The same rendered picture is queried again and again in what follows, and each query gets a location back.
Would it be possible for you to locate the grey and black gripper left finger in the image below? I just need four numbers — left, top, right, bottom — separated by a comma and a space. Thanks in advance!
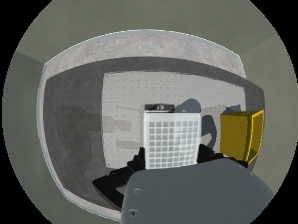
92, 147, 146, 212

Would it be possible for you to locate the light grey perforated base plate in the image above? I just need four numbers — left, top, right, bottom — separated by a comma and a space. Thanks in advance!
101, 71, 246, 169

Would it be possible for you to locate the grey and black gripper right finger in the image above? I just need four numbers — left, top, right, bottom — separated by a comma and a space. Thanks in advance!
197, 144, 248, 168

